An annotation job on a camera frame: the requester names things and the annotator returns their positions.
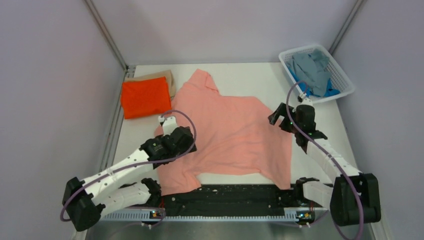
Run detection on beige folded t shirt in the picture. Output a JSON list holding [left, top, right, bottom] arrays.
[[124, 69, 177, 99]]

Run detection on right aluminium frame post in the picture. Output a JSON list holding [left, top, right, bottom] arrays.
[[328, 0, 367, 55]]

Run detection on left aluminium frame post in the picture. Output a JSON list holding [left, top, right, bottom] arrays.
[[83, 0, 128, 71]]

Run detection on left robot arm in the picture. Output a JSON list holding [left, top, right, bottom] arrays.
[[59, 126, 198, 232]]

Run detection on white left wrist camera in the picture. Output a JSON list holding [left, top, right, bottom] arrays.
[[158, 116, 178, 135]]

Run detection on grey t shirt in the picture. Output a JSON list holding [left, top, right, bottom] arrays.
[[286, 50, 329, 79]]

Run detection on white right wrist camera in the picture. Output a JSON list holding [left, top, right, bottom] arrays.
[[297, 93, 313, 106]]

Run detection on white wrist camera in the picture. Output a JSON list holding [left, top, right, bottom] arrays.
[[297, 93, 313, 106], [158, 116, 178, 135]]

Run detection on orange folded t shirt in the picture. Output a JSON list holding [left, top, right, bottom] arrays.
[[120, 76, 172, 120]]

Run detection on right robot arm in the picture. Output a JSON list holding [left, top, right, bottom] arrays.
[[268, 100, 382, 227]]

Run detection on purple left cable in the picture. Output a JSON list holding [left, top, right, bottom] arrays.
[[59, 109, 198, 223]]

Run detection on purple cable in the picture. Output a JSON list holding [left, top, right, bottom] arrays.
[[286, 81, 365, 240], [59, 109, 198, 223]]

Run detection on white plastic basket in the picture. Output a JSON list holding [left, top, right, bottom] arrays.
[[278, 44, 356, 104]]

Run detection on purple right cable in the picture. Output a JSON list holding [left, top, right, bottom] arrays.
[[286, 81, 365, 240]]

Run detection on pink t shirt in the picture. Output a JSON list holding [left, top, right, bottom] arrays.
[[157, 69, 292, 195]]

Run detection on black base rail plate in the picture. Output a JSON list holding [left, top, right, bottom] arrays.
[[160, 184, 320, 217]]

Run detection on aluminium frame post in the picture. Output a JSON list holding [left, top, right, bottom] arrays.
[[83, 0, 128, 71], [328, 0, 367, 55]]

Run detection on blue t shirt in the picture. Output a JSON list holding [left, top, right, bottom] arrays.
[[288, 67, 340, 98]]

